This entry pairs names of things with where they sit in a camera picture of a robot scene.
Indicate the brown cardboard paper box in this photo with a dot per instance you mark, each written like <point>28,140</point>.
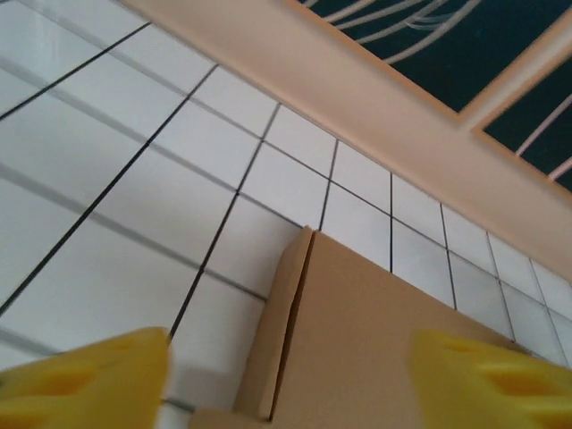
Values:
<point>357,339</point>

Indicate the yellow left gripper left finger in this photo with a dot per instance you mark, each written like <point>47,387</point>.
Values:
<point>89,380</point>

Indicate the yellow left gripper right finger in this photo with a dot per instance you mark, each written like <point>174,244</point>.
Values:
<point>500,384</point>

